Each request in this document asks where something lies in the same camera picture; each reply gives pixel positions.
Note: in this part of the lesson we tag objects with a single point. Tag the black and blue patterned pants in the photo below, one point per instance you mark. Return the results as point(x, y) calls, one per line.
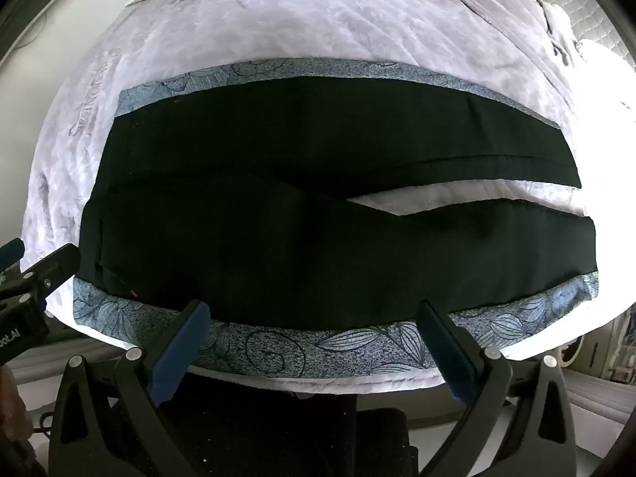
point(298, 169)

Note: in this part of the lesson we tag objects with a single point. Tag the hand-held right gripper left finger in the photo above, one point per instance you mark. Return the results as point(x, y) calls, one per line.
point(183, 350)

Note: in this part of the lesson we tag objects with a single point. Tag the grey duvet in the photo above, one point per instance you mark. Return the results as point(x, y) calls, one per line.
point(497, 10)

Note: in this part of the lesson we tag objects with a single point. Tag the lavender quilted bedspread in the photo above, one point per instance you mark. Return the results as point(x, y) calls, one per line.
point(278, 25)

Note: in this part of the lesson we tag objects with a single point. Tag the white quilted headboard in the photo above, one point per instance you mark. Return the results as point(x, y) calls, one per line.
point(591, 5)

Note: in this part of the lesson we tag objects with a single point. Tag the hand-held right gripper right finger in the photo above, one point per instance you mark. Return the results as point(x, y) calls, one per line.
point(447, 353)

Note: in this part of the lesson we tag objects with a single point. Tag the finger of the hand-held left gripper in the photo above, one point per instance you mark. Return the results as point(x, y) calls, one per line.
point(54, 271)
point(11, 253)

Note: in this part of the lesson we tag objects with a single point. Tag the dark wall panel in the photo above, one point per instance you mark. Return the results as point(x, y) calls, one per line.
point(35, 5)

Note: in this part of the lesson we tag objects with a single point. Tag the white furniture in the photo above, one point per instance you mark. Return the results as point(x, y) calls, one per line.
point(616, 343)

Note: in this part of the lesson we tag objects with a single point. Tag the person's left forearm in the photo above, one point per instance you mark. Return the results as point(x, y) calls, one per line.
point(9, 392)

